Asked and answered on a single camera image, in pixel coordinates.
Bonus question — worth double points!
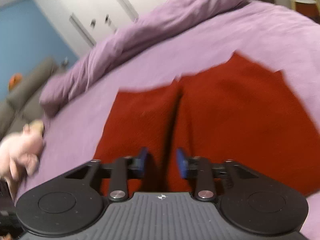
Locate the lilac rumpled duvet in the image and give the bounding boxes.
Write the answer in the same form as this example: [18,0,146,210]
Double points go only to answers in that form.
[40,0,249,118]

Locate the dark red knit cardigan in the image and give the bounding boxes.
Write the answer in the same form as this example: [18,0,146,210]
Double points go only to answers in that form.
[94,53,319,196]

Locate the grey upholstered headboard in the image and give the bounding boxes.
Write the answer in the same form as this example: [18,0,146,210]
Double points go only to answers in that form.
[1,57,66,138]

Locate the round orange footstool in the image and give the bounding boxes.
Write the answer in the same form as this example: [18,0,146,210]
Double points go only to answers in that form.
[295,0,319,18]

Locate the pink plush toy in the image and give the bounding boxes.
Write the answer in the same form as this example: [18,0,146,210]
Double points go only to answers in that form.
[1,120,44,199]

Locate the white wardrobe with handles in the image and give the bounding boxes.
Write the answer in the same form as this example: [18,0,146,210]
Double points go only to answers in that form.
[34,0,167,57]

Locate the orange pumpkin toy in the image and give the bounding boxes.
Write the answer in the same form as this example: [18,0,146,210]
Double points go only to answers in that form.
[8,73,23,91]

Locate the lilac bed sheet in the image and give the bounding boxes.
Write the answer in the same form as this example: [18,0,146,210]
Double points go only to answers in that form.
[16,1,319,239]

